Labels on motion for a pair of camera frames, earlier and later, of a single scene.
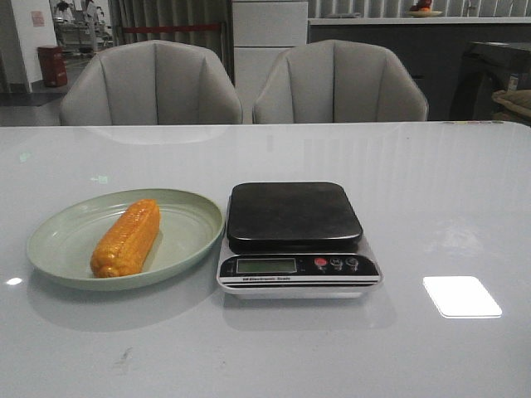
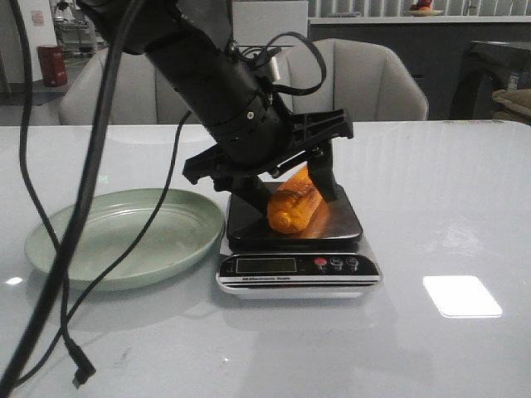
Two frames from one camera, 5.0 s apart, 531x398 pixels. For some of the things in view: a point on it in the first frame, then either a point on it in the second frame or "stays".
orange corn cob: (125, 245) to (294, 203)
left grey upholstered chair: (150, 83) stays
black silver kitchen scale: (294, 240) stays
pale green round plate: (124, 240) stays
